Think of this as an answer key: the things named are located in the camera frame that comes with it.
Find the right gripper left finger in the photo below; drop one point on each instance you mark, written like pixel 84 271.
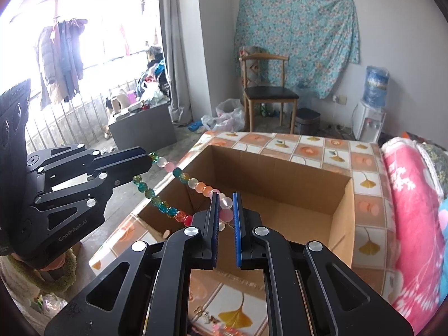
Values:
pixel 145 290

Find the blue pillow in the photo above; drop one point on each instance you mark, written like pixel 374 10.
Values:
pixel 443 220

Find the pink floral blanket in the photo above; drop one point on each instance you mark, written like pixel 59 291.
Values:
pixel 416 292

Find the white water dispenser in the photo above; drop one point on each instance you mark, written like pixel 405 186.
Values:
pixel 367 122

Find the blue water bottle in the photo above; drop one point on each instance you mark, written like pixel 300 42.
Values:
pixel 376 86

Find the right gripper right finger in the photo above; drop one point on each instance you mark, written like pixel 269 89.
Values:
pixel 309 290

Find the dark waste bin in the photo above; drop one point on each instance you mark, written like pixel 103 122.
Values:
pixel 307 122

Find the white plastic bag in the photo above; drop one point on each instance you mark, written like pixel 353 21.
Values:
pixel 229 117

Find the hanging clothes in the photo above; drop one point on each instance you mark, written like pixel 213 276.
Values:
pixel 59 62

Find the green fleece cuff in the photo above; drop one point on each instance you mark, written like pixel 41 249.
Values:
pixel 65 278

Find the dark grey cabinet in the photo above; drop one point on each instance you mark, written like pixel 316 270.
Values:
pixel 151 129

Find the floral teal wall cloth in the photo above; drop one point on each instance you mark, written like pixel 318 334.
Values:
pixel 319 37

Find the wooden chair black seat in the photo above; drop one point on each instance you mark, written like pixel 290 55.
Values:
pixel 272 94

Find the brown cardboard box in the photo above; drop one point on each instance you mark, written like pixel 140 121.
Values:
pixel 300 202

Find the person left hand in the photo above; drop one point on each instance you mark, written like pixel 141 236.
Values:
pixel 55 264

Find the grey curtain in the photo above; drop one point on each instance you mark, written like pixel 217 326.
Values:
pixel 173 51

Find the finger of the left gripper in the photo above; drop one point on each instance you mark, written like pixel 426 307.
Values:
pixel 119 176
pixel 134 160

